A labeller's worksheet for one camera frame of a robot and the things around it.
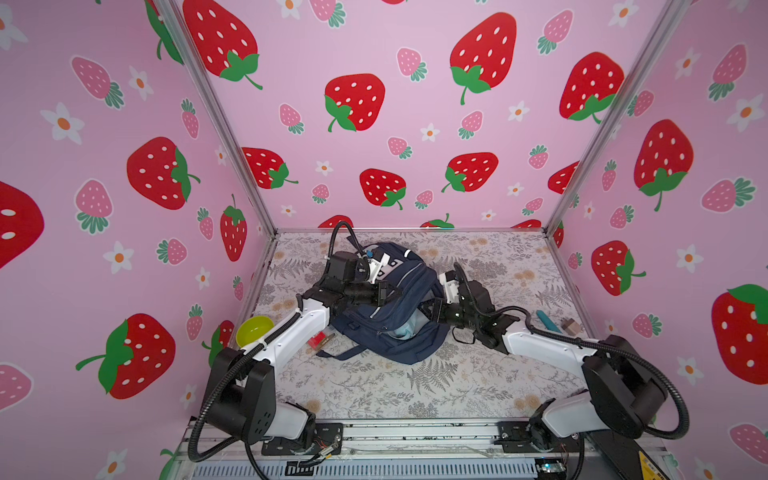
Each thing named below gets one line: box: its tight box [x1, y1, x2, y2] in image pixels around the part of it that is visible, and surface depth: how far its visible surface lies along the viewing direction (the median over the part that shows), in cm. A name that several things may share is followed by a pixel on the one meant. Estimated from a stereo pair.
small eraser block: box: [561, 318, 582, 336], surface depth 95 cm
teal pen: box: [536, 310, 563, 333], surface depth 97 cm
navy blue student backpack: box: [317, 242, 450, 365], surface depth 85 cm
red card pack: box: [307, 331, 327, 350], surface depth 92 cm
